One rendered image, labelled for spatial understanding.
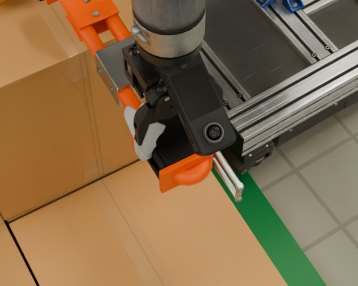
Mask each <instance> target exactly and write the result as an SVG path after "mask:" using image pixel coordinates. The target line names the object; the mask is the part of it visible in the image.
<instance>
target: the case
mask: <svg viewBox="0 0 358 286"><path fill-rule="evenodd" d="M112 1H113V3H114V4H115V5H116V7H117V9H118V10H119V13H118V15H119V16H120V18H121V20H122V21H123V23H124V24H125V25H126V27H127V29H128V30H129V32H130V33H131V31H130V28H131V27H132V26H133V25H134V21H133V13H132V4H131V0H112ZM66 16H67V14H66V12H65V11H64V9H63V7H62V5H61V4H60V2H59V1H57V2H55V3H52V4H50V5H47V3H46V1H45V0H43V1H39V0H7V1H4V2H2V3H0V213H1V215H2V217H3V219H4V220H7V219H9V218H12V217H14V216H16V215H18V214H20V213H22V212H24V211H26V210H28V209H30V208H33V207H35V206H37V205H39V204H41V203H43V202H45V201H47V200H49V199H51V198H53V197H56V196H58V195H60V194H62V193H64V192H67V191H69V190H71V189H72V188H75V187H77V186H79V185H81V184H83V183H85V182H88V181H90V180H92V179H94V178H96V177H98V176H100V175H102V174H104V173H107V172H109V171H111V170H113V169H115V168H117V167H119V166H121V165H123V164H125V163H127V162H130V161H132V160H134V159H136V158H138V156H137V154H136V152H135V148H134V147H133V146H132V142H131V131H130V129H129V127H128V125H127V122H126V120H125V117H124V110H125V107H124V106H122V107H119V106H118V105H117V103H116V101H115V100H114V98H113V97H112V95H111V94H110V92H109V90H108V89H107V87H106V85H105V84H104V82H103V80H102V79H101V77H100V76H99V74H98V72H97V67H96V63H95V59H94V57H93V56H92V54H91V53H90V51H89V49H88V48H87V46H86V44H85V43H84V41H80V39H79V38H78V36H77V35H76V33H75V31H74V29H73V28H72V26H71V25H70V23H69V22H68V20H67V18H66ZM131 35H132V36H133V34H132V33H131Z"/></svg>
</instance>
